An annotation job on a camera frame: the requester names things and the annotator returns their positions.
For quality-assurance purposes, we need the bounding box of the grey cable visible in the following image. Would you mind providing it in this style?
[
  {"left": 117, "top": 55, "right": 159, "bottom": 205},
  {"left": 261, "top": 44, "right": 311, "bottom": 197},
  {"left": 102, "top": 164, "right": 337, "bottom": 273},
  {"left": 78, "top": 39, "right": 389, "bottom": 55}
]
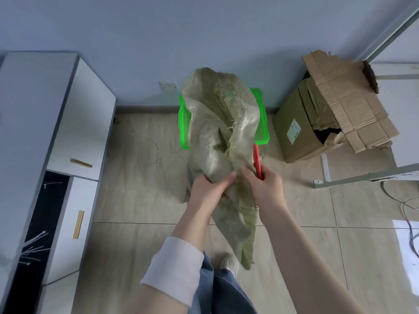
[{"left": 381, "top": 181, "right": 419, "bottom": 259}]

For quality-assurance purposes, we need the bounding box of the person's blue jeans leg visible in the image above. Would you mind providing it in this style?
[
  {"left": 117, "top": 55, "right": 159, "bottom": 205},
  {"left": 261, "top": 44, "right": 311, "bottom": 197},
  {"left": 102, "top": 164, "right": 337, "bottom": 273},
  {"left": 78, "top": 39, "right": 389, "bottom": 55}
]
[{"left": 191, "top": 251, "right": 260, "bottom": 314}]

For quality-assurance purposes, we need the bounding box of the person's left hand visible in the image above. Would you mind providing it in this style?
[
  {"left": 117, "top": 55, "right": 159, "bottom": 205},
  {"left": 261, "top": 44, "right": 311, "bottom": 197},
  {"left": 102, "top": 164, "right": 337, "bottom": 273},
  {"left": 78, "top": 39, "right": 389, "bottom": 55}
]
[{"left": 188, "top": 171, "right": 237, "bottom": 222}]

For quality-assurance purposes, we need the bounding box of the torn cardboard box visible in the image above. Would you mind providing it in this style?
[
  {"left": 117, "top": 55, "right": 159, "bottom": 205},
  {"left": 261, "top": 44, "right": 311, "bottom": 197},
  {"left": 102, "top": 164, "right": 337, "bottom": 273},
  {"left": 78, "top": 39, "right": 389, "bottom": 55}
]
[{"left": 273, "top": 49, "right": 401, "bottom": 164}]

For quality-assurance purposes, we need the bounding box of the green plastic basket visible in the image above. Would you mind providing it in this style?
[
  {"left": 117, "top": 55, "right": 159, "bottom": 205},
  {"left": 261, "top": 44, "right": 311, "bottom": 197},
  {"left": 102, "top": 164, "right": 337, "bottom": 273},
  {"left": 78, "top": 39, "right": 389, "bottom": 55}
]
[{"left": 178, "top": 88, "right": 271, "bottom": 150}]

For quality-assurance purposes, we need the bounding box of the bunch of white cable ties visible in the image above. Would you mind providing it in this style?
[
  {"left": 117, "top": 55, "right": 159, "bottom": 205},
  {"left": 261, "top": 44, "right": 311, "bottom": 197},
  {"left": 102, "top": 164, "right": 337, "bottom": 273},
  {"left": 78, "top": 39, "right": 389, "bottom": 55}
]
[{"left": 18, "top": 229, "right": 50, "bottom": 268}]

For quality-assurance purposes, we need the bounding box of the person's left forearm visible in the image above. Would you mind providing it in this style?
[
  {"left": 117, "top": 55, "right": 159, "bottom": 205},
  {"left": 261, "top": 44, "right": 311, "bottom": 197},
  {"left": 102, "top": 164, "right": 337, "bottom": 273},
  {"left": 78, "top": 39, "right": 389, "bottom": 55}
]
[{"left": 128, "top": 205, "right": 217, "bottom": 314}]

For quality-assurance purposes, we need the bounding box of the grey-green woven sack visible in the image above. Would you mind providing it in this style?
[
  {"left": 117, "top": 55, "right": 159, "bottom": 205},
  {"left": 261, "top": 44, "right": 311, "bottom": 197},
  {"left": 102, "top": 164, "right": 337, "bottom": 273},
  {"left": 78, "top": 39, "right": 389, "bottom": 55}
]
[{"left": 181, "top": 67, "right": 261, "bottom": 271}]

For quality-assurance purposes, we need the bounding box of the person's right forearm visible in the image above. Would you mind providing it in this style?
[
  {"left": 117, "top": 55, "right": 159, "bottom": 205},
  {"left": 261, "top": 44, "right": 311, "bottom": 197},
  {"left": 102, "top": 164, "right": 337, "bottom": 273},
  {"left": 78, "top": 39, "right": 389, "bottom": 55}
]
[{"left": 258, "top": 205, "right": 364, "bottom": 314}]

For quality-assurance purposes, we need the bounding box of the red handled tool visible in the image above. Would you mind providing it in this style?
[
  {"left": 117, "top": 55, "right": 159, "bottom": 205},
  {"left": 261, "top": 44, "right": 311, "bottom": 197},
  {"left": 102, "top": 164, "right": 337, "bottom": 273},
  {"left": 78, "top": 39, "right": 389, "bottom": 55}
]
[{"left": 252, "top": 143, "right": 264, "bottom": 181}]

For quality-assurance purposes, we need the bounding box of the gold drawer handle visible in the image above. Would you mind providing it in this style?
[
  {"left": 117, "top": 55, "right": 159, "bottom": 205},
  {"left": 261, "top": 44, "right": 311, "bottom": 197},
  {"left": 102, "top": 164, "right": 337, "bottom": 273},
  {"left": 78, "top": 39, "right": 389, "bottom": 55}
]
[
  {"left": 72, "top": 210, "right": 85, "bottom": 240},
  {"left": 69, "top": 158, "right": 93, "bottom": 169}
]

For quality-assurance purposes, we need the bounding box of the person's right hand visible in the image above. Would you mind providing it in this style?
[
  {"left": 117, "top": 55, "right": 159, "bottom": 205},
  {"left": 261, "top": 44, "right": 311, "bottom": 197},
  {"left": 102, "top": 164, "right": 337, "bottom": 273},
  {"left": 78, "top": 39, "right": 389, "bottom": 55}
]
[{"left": 242, "top": 165, "right": 289, "bottom": 217}]

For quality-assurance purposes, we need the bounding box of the white drawer cabinet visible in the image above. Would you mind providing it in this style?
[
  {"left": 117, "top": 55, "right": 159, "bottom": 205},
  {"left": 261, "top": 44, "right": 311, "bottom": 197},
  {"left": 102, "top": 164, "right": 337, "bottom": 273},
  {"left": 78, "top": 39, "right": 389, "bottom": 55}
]
[{"left": 0, "top": 51, "right": 117, "bottom": 314}]

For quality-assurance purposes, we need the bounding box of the person's beige shoe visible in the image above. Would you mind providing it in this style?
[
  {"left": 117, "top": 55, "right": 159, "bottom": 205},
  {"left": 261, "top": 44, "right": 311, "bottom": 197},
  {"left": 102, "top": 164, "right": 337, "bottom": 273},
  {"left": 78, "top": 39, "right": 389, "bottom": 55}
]
[{"left": 219, "top": 253, "right": 242, "bottom": 279}]

